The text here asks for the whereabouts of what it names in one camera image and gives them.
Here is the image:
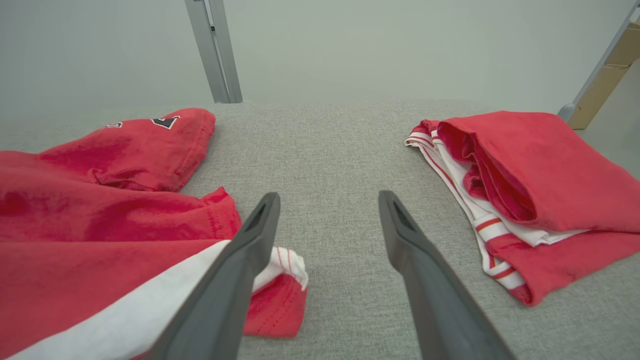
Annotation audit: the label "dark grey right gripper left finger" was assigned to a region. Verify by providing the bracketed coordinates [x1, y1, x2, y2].
[149, 192, 281, 360]

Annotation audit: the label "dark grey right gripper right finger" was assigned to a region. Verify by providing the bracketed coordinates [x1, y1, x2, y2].
[378, 189, 517, 360]

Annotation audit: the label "red shorts with white stripe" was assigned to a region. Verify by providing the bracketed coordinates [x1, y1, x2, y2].
[0, 107, 309, 360]

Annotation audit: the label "red numbered sports jersey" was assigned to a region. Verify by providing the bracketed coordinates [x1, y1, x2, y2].
[404, 110, 640, 307]

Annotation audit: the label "grey fabric sofa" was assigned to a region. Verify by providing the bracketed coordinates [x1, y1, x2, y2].
[0, 97, 640, 360]

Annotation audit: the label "brown cardboard box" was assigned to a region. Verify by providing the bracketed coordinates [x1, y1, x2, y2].
[567, 22, 640, 130]

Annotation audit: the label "grey metal partition post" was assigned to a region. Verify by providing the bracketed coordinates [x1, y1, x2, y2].
[557, 0, 640, 123]
[184, 0, 244, 104]

